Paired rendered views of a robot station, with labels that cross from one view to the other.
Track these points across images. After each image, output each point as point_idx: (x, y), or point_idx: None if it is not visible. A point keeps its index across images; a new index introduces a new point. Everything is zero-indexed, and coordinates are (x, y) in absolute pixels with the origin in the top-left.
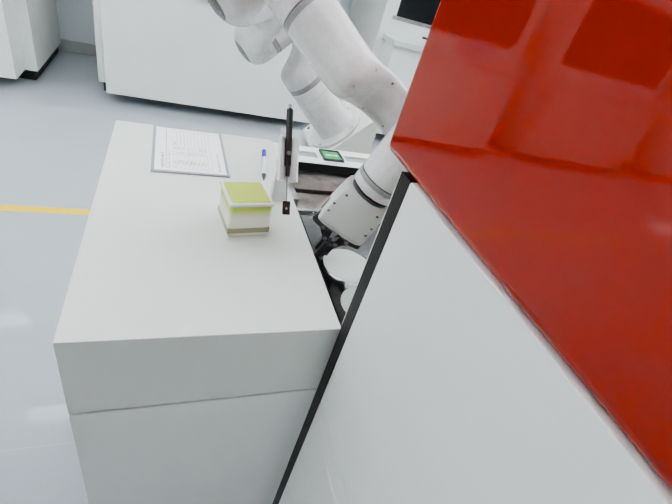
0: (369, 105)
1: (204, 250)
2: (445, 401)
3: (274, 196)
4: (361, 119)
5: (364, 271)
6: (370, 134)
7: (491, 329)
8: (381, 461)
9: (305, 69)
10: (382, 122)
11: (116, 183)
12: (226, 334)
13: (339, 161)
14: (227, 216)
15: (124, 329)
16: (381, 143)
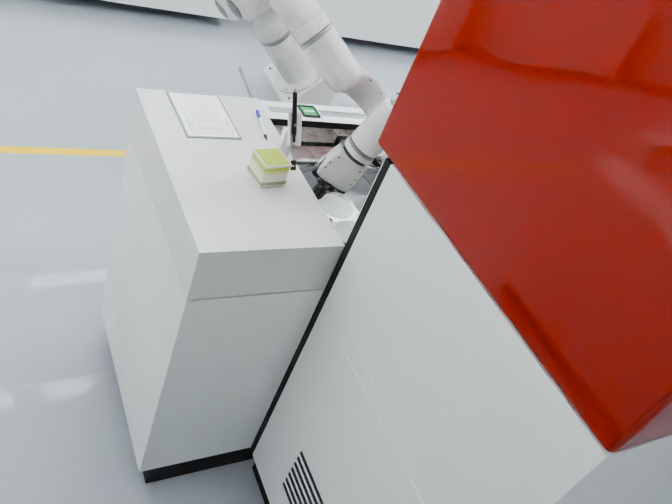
0: (354, 93)
1: (249, 198)
2: (408, 265)
3: None
4: None
5: (362, 209)
6: None
7: (426, 230)
8: (375, 308)
9: (278, 25)
10: (362, 103)
11: (171, 149)
12: (282, 248)
13: (316, 116)
14: (261, 174)
15: (229, 246)
16: (364, 123)
